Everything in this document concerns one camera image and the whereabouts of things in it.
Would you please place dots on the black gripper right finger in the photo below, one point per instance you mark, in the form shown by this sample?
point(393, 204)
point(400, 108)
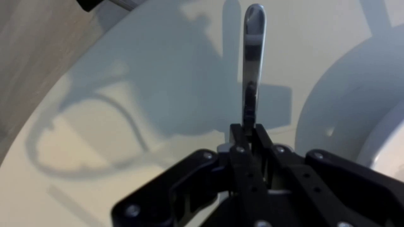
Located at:
point(331, 189)

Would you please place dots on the white ceramic bowl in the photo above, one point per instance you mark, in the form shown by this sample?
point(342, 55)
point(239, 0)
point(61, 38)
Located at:
point(384, 147)

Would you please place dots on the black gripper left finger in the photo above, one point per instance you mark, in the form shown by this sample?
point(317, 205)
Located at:
point(178, 194)

